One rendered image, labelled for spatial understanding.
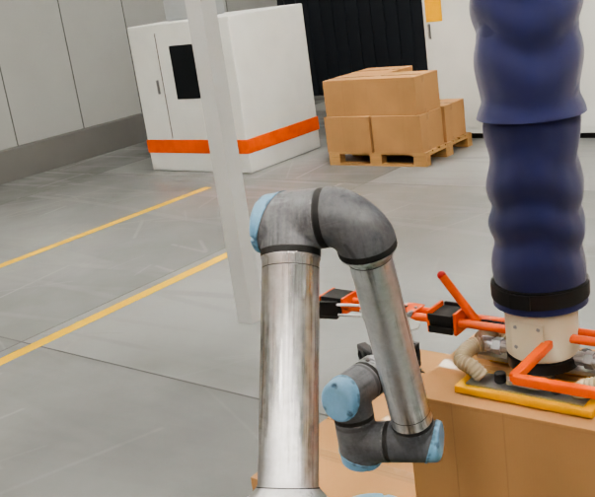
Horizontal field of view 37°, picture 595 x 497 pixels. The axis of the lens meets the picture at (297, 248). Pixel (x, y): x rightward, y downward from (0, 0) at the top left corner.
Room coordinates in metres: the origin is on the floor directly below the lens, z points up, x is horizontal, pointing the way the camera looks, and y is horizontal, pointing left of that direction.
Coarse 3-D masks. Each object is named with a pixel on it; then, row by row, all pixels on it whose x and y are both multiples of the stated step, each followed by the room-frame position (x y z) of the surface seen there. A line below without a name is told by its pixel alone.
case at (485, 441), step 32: (448, 384) 2.00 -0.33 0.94; (448, 416) 1.90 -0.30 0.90; (480, 416) 1.85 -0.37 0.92; (512, 416) 1.80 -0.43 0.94; (544, 416) 1.77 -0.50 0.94; (576, 416) 1.75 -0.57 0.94; (448, 448) 1.91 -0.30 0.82; (480, 448) 1.86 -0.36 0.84; (512, 448) 1.80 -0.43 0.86; (544, 448) 1.75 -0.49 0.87; (576, 448) 1.71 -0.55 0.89; (416, 480) 1.97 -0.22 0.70; (448, 480) 1.91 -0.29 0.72; (480, 480) 1.86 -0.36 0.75; (512, 480) 1.81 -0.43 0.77; (544, 480) 1.76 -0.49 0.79; (576, 480) 1.71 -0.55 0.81
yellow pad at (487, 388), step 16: (464, 384) 1.94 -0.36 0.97; (480, 384) 1.92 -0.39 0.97; (496, 384) 1.91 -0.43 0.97; (512, 400) 1.84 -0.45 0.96; (528, 400) 1.82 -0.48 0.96; (544, 400) 1.80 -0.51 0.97; (560, 400) 1.78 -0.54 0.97; (576, 400) 1.77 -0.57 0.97; (592, 400) 1.77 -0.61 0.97; (592, 416) 1.73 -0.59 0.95
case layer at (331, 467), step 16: (432, 352) 3.07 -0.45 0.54; (432, 368) 2.93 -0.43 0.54; (384, 400) 2.73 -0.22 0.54; (384, 416) 2.62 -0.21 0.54; (320, 432) 2.58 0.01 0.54; (320, 448) 2.48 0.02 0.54; (336, 448) 2.46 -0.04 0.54; (320, 464) 2.38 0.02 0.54; (336, 464) 2.36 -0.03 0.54; (384, 464) 2.32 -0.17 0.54; (400, 464) 2.31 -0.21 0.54; (256, 480) 2.35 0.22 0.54; (320, 480) 2.29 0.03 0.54; (336, 480) 2.28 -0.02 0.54; (352, 480) 2.26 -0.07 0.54; (368, 480) 2.25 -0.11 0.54; (384, 480) 2.24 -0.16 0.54; (400, 480) 2.23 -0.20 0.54; (336, 496) 2.19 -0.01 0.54; (352, 496) 2.18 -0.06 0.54; (400, 496) 2.15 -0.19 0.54
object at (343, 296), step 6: (324, 294) 2.33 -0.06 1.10; (330, 294) 2.33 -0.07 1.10; (336, 294) 2.32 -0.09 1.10; (342, 294) 2.31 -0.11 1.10; (348, 294) 2.31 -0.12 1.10; (354, 294) 2.32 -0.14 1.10; (324, 300) 2.32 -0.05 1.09; (330, 300) 2.30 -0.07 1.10; (336, 300) 2.29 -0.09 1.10; (342, 300) 2.28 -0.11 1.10; (348, 300) 2.30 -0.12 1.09; (342, 312) 2.28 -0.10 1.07; (348, 312) 2.29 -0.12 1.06
